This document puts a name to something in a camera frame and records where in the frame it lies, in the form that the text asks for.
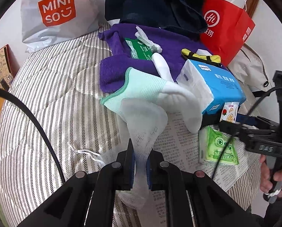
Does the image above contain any newspaper sheet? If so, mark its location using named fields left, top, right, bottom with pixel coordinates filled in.
left=153, top=113, right=262, bottom=227

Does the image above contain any white canvas bag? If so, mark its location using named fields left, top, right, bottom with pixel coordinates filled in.
left=227, top=44, right=275, bottom=93

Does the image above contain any navy backpack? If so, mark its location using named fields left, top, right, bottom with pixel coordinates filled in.
left=105, top=0, right=211, bottom=32

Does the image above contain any white mesh bag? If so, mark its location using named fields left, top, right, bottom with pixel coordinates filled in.
left=70, top=98, right=168, bottom=210

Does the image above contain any light green tissue pack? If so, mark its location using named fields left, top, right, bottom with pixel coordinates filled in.
left=198, top=126, right=239, bottom=165

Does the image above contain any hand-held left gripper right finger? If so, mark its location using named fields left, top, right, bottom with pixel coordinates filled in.
left=147, top=150, right=259, bottom=227

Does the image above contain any grey plastic shopping bag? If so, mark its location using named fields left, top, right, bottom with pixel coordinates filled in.
left=21, top=0, right=100, bottom=52

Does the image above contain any brown wooden door frame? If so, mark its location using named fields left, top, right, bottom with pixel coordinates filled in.
left=248, top=0, right=261, bottom=17

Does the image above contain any yellow small pouch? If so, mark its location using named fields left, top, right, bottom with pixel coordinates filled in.
left=181, top=48, right=222, bottom=67

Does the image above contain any red paper bag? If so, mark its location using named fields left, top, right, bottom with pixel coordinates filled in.
left=200, top=0, right=256, bottom=66

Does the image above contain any patterned cover book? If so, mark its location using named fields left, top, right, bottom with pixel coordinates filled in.
left=0, top=44, right=16, bottom=90

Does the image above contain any white glove with mint cuff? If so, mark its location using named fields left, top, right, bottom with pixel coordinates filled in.
left=101, top=53, right=204, bottom=134

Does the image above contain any striped bed sheet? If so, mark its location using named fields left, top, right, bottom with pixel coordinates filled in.
left=0, top=24, right=266, bottom=227

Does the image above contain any person's dark clothing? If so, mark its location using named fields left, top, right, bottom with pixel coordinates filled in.
left=247, top=189, right=282, bottom=227

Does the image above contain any dark green wipe packet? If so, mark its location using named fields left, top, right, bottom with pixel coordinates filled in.
left=124, top=38, right=157, bottom=61

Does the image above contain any white sponge block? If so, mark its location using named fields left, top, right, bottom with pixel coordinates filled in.
left=196, top=48, right=212, bottom=57

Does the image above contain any blue tissue pack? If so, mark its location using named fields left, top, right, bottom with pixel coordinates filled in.
left=176, top=59, right=246, bottom=121

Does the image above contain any person's right hand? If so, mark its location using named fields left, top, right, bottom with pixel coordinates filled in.
left=260, top=157, right=282, bottom=195

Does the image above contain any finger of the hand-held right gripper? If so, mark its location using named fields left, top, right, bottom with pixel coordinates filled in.
left=238, top=115, right=278, bottom=131
left=218, top=120, right=258, bottom=138

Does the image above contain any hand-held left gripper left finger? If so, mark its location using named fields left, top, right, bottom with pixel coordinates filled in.
left=20, top=150, right=135, bottom=227

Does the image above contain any purple towel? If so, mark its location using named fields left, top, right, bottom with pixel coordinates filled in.
left=98, top=23, right=217, bottom=94

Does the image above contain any fruit print sachet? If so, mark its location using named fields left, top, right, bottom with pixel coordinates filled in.
left=220, top=100, right=238, bottom=123

